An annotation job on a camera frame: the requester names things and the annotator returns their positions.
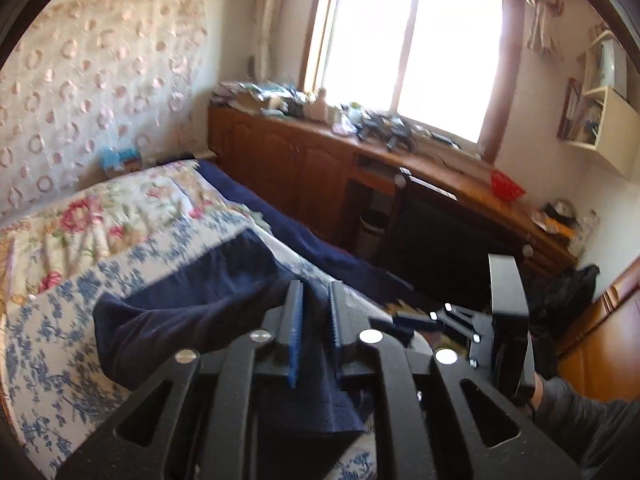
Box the navy blue t-shirt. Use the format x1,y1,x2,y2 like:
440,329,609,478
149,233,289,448
92,227,371,480

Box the grey sleeved right forearm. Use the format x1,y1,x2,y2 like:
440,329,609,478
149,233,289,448
528,374,639,479

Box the blue floral bed sheet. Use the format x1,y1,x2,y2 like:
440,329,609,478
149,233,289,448
2,211,383,479

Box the red basket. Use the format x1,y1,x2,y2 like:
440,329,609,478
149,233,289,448
490,169,526,204

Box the small waste bin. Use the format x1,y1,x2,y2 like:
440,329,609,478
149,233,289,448
355,209,388,260

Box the pink floral quilt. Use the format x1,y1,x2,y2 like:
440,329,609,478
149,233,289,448
1,160,269,308

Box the navy blue towel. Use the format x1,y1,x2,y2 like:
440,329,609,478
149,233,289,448
198,159,423,308

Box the long wooden cabinet desk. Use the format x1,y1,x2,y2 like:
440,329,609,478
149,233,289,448
207,106,577,276

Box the blue tissue box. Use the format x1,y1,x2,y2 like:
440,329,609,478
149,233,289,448
100,148,143,178

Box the pink white bottle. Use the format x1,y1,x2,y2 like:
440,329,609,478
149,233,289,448
304,88,329,124

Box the tied cream curtain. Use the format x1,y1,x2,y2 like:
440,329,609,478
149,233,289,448
525,0,565,60

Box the circle pattern sheer curtain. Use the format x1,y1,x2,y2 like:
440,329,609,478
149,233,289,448
1,0,208,218

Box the cream wall shelf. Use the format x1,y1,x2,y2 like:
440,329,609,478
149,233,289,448
558,30,639,179

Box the bright window with frame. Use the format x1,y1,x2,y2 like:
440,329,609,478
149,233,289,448
300,0,524,164

